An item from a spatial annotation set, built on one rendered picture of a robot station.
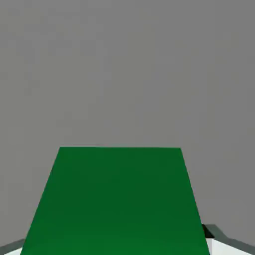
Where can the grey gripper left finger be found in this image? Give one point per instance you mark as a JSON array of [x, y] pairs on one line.
[[14, 247]]

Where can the small green cube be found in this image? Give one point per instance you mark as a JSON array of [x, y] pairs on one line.
[[119, 199]]

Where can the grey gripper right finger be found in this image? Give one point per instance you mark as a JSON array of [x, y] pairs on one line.
[[225, 243]]

